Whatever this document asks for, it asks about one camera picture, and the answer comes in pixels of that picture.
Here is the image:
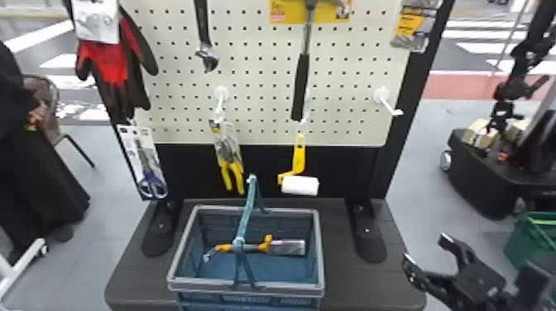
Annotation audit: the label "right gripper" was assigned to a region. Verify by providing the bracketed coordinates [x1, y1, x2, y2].
[400, 232, 508, 311]

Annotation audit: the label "green basket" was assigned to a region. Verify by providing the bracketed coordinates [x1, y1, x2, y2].
[503, 210, 556, 271]

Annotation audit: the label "yellow paint roller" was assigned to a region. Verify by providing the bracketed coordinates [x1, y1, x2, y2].
[276, 132, 321, 198]

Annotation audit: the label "blue basket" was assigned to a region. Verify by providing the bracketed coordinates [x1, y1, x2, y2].
[165, 173, 326, 311]

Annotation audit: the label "yellow pliers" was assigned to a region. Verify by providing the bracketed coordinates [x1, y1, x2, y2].
[208, 118, 247, 196]

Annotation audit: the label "grey tool on yellow card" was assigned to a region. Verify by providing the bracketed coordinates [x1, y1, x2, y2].
[389, 0, 443, 55]

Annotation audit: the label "white pegboard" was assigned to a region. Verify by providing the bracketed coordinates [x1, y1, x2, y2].
[112, 0, 456, 264]

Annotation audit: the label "blue scissors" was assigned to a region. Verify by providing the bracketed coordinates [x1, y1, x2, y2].
[115, 124, 170, 201]

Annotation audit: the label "red and black gloves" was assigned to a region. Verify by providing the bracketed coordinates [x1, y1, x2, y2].
[64, 0, 160, 126]

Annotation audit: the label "person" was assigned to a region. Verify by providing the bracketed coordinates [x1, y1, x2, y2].
[0, 41, 92, 252]

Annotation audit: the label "chair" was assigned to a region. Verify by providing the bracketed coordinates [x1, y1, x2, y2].
[22, 73, 96, 169]

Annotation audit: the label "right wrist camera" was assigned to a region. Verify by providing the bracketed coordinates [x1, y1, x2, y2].
[513, 259, 556, 311]

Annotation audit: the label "yellow handled scraper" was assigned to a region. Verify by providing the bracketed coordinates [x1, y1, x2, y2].
[201, 234, 308, 264]

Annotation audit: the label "black handled hammer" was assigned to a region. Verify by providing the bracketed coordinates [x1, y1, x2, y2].
[268, 0, 353, 123]

